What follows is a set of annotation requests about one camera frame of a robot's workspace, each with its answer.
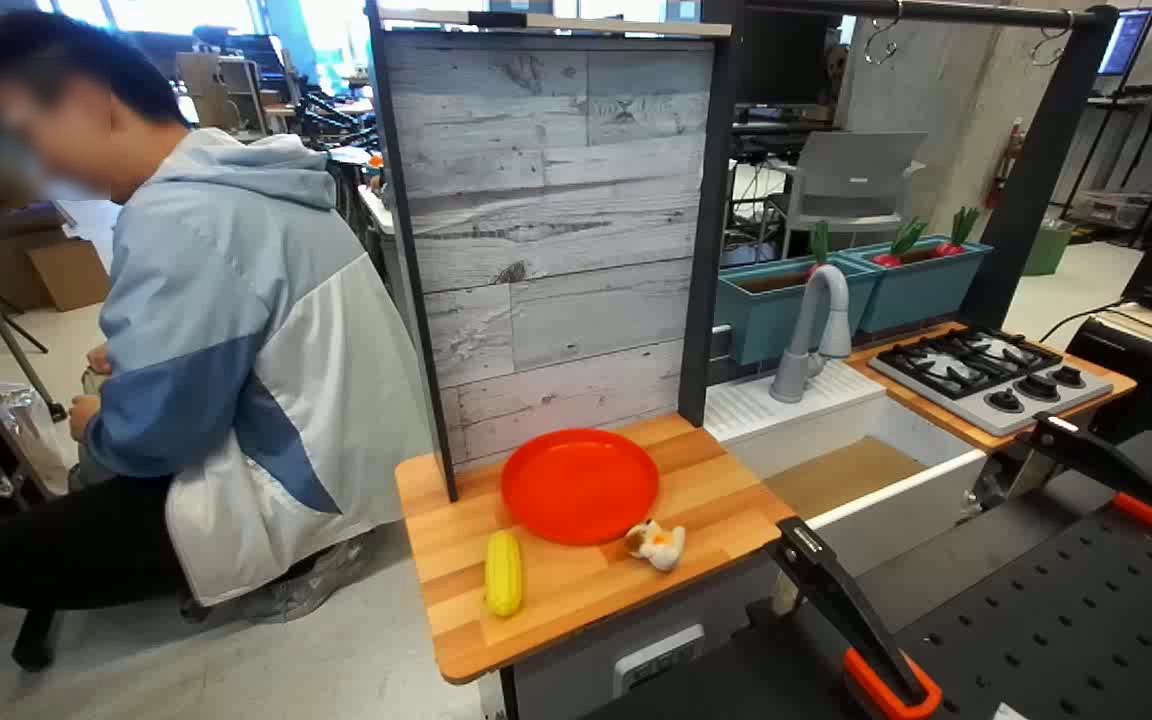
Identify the small white stuffed animal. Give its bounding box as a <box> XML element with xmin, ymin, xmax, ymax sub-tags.
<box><xmin>622</xmin><ymin>521</ymin><xmax>688</xmax><ymax>571</ymax></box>

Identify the red round plate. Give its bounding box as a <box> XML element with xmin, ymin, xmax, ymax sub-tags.
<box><xmin>500</xmin><ymin>430</ymin><xmax>661</xmax><ymax>548</ymax></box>

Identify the wooden cutting board counter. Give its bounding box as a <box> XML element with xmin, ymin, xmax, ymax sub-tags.
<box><xmin>395</xmin><ymin>418</ymin><xmax>792</xmax><ymax>684</ymax></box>

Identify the grey wood-pattern back panel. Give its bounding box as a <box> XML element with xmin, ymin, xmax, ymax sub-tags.
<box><xmin>381</xmin><ymin>13</ymin><xmax>733</xmax><ymax>483</ymax></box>

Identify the yellow toy corn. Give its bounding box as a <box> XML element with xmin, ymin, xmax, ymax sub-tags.
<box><xmin>484</xmin><ymin>534</ymin><xmax>522</xmax><ymax>621</ymax></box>

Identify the white toy sink basin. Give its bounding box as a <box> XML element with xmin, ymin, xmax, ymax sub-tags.
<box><xmin>702</xmin><ymin>363</ymin><xmax>985</xmax><ymax>537</ymax></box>

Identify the person in blue jacket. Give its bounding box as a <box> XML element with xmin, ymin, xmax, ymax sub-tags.
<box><xmin>0</xmin><ymin>13</ymin><xmax>430</xmax><ymax>621</ymax></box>

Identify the teal planter box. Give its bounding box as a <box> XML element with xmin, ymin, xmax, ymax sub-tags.
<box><xmin>714</xmin><ymin>240</ymin><xmax>986</xmax><ymax>374</ymax></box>

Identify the grey chair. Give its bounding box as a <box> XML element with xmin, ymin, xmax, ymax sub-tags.
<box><xmin>778</xmin><ymin>133</ymin><xmax>919</xmax><ymax>251</ymax></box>

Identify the toy stove top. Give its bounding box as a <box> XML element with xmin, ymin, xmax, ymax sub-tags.
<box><xmin>872</xmin><ymin>330</ymin><xmax>1110</xmax><ymax>438</ymax></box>

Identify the black orange clamp left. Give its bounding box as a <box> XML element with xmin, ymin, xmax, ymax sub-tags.
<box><xmin>771</xmin><ymin>516</ymin><xmax>943</xmax><ymax>720</ymax></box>

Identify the black orange clamp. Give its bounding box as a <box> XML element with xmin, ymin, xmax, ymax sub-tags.
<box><xmin>981</xmin><ymin>412</ymin><xmax>1152</xmax><ymax>534</ymax></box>
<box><xmin>771</xmin><ymin>516</ymin><xmax>943</xmax><ymax>720</ymax></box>

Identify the black orange clamp right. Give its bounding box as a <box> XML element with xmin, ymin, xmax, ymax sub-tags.
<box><xmin>981</xmin><ymin>412</ymin><xmax>1152</xmax><ymax>534</ymax></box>

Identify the cardboard box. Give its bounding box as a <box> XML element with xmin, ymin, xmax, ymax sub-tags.
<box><xmin>0</xmin><ymin>230</ymin><xmax>107</xmax><ymax>314</ymax></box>

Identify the black metal frame post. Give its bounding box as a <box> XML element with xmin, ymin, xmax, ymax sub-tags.
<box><xmin>958</xmin><ymin>4</ymin><xmax>1118</xmax><ymax>330</ymax></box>

